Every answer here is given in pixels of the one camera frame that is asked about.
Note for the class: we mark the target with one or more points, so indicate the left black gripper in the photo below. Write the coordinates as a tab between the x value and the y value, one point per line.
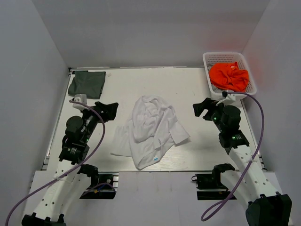
109	110

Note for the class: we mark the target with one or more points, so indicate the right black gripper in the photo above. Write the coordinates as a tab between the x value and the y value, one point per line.
208	104

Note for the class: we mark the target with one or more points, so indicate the white t-shirt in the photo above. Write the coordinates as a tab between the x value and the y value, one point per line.
150	131

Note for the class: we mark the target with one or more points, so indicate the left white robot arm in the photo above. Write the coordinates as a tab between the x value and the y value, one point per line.
73	176

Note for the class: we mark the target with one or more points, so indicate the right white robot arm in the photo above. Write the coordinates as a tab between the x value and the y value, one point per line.
264	205

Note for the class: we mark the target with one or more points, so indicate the grey t-shirt in basket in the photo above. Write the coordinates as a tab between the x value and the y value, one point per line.
217	90

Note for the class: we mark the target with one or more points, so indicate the folded dark green t-shirt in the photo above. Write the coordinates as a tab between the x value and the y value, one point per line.
89	83

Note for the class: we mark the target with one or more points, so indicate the orange t-shirt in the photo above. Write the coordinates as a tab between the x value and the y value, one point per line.
228	76

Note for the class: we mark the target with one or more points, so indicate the white plastic basket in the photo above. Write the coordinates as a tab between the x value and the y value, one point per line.
211	58

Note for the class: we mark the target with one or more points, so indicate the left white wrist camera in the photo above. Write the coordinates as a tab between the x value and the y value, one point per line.
80	98

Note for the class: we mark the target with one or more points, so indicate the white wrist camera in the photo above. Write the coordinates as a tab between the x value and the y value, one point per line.
80	98
228	99

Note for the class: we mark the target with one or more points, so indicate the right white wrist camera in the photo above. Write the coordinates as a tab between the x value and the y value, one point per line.
228	99

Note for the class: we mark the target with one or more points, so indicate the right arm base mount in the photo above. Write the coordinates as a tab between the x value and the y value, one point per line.
209	188

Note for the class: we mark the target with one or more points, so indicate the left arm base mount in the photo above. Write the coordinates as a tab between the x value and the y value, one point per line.
106	188

